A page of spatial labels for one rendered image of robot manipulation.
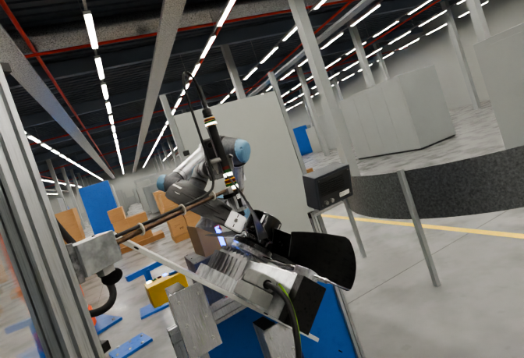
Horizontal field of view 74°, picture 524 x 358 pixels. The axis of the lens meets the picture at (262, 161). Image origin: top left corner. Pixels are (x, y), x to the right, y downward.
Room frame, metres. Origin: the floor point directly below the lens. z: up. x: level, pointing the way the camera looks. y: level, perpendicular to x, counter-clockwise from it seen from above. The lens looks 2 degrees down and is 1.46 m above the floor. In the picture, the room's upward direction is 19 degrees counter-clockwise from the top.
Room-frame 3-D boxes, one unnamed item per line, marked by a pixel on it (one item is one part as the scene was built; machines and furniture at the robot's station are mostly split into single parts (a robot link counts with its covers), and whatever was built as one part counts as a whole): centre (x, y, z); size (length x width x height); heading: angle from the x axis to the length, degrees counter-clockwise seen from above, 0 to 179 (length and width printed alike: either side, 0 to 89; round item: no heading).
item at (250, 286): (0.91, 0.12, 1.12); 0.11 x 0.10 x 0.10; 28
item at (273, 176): (3.35, 0.13, 1.10); 1.21 x 0.05 x 2.20; 118
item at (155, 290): (1.49, 0.57, 1.02); 0.16 x 0.10 x 0.11; 118
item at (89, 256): (0.75, 0.42, 1.36); 0.10 x 0.07 x 0.08; 153
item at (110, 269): (0.79, 0.41, 1.30); 0.05 x 0.04 x 0.05; 153
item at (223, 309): (1.68, 0.22, 0.82); 0.90 x 0.04 x 0.08; 118
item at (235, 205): (1.30, 0.14, 1.32); 0.09 x 0.07 x 0.10; 153
